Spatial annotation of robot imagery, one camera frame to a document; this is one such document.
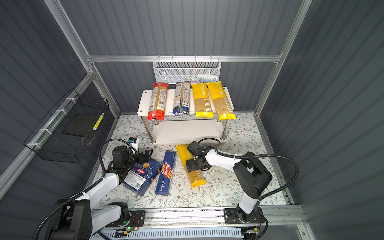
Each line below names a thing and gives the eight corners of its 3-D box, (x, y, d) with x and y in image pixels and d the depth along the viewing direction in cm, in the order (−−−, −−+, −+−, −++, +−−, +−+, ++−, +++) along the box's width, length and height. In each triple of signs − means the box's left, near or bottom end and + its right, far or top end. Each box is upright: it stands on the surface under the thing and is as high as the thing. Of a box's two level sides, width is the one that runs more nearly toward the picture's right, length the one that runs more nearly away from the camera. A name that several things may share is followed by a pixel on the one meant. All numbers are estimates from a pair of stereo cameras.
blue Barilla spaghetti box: (156, 195, 83) (154, 193, 80) (166, 153, 100) (165, 150, 96) (168, 196, 82) (166, 194, 79) (176, 154, 99) (175, 151, 96)
